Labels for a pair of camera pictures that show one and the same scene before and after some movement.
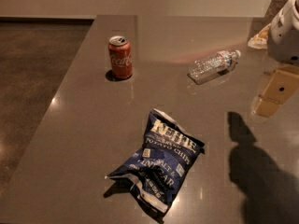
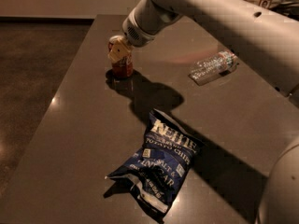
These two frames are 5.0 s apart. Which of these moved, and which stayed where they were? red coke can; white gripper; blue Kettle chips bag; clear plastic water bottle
Moved: white gripper
Stayed: blue Kettle chips bag; red coke can; clear plastic water bottle
